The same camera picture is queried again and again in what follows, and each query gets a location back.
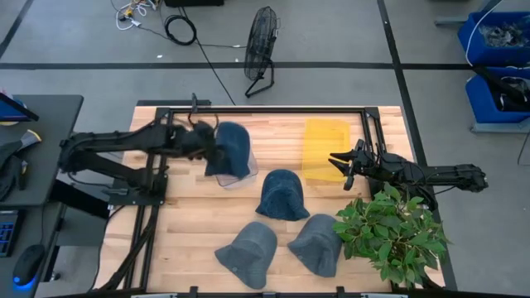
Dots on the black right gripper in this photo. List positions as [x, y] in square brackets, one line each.
[366, 161]

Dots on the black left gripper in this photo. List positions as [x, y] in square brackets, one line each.
[196, 140]

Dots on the dark blue bucket hat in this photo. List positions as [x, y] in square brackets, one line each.
[232, 145]
[282, 194]

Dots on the grey bucket hat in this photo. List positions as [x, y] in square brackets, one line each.
[250, 252]
[316, 246]

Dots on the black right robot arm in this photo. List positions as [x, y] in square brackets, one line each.
[447, 174]

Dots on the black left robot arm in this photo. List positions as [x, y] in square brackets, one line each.
[124, 142]

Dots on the yellow translucent container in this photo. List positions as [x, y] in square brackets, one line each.
[325, 142]

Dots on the clear plastic container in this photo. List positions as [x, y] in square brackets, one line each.
[239, 181]

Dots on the green leafy potted plant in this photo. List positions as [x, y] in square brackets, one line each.
[391, 236]

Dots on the black floor fan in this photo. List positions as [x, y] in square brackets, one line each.
[260, 41]

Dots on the black box on floor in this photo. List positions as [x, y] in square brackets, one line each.
[194, 2]

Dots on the black desk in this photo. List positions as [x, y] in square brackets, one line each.
[54, 136]

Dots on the blue plastic bin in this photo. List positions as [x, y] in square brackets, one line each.
[492, 49]
[482, 99]

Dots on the computer monitor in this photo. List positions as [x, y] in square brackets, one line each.
[16, 108]

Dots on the black computer mouse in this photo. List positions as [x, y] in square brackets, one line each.
[28, 265]

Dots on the black keyboard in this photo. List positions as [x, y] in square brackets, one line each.
[6, 234]

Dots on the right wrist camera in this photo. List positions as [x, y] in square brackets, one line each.
[350, 178]

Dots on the black frame clamp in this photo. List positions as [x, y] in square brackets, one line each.
[194, 101]

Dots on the black aluminium table frame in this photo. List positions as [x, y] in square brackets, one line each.
[265, 110]

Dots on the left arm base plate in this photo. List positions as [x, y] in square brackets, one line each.
[136, 198]

